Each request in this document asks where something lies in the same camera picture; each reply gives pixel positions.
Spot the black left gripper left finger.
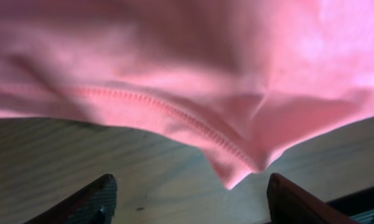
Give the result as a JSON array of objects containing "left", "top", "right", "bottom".
[{"left": 25, "top": 174, "right": 117, "bottom": 224}]

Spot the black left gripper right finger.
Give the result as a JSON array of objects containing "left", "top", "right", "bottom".
[{"left": 267, "top": 173, "right": 357, "bottom": 224}]

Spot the pink cloth garment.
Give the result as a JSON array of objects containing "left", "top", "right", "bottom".
[{"left": 0, "top": 0, "right": 374, "bottom": 189}]

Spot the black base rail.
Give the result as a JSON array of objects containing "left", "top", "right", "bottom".
[{"left": 327, "top": 186, "right": 374, "bottom": 224}]

